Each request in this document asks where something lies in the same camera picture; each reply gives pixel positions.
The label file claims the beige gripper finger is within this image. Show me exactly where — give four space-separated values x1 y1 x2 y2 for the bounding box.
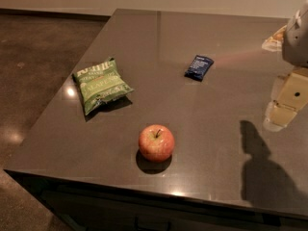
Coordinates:
263 67 308 132
262 26 287 52

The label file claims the blue rxbar blueberry bar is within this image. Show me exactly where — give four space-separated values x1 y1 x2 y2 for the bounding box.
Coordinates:
185 55 214 81

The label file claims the red yellow apple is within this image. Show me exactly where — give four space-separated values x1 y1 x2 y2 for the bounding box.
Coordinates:
139 124 175 163

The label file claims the green jalapeno chips bag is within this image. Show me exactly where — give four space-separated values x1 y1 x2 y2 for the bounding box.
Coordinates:
72 58 133 116

